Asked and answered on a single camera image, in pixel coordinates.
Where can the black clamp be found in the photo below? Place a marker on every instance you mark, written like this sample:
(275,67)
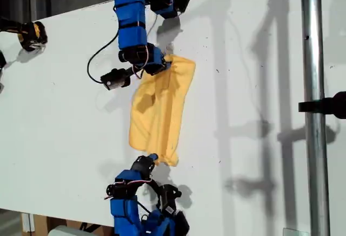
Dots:
(329,106)

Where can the steel post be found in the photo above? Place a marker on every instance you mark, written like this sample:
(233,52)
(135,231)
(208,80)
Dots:
(315,111)

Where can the black camera stalk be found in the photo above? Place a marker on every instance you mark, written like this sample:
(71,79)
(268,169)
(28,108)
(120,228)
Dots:
(155,186)
(130,71)

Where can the white table leg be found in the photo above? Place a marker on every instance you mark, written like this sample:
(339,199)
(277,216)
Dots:
(27,222)

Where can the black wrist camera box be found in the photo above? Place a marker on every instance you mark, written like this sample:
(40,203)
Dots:
(169,199)
(114,79)

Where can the yellow square towel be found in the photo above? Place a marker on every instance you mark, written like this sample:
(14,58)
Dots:
(162,106)

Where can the black object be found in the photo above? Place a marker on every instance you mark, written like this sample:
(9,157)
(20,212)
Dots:
(2,60)

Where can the white bin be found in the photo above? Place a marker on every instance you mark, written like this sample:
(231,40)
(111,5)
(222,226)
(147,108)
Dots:
(65,232)

